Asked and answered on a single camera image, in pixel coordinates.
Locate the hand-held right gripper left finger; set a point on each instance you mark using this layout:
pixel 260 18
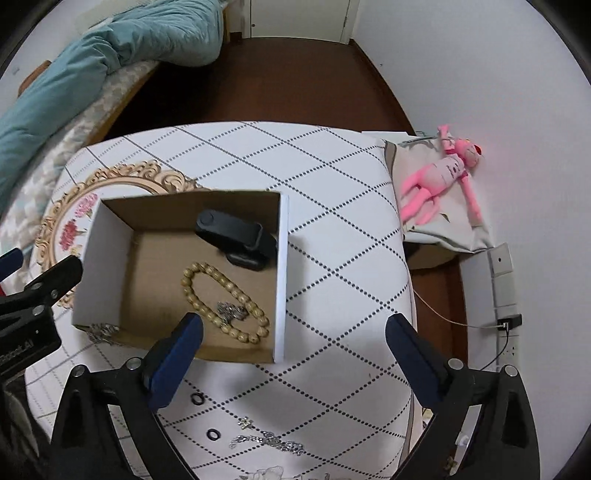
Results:
pixel 179 357

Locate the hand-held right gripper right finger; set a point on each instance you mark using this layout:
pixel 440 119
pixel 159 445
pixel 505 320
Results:
pixel 411 357

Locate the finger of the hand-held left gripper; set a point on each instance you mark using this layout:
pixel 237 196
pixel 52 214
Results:
pixel 55 279
pixel 9 264

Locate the cardboard box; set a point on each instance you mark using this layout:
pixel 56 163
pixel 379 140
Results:
pixel 152 277

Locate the small silver pendant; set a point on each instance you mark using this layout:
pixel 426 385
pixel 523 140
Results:
pixel 245 422

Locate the black charger plug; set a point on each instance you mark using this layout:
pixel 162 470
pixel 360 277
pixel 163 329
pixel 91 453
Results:
pixel 509 321

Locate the bed with patterned sheet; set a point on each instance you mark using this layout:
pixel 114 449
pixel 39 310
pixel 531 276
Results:
pixel 92 113

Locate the pink plush toy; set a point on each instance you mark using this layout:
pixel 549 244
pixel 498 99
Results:
pixel 434 177

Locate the teal quilted blanket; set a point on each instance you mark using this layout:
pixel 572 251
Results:
pixel 69 78

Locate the white door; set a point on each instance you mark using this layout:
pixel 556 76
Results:
pixel 300 18

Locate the white wall socket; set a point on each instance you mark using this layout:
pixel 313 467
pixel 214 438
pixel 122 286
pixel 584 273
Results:
pixel 505 291
pixel 500 261

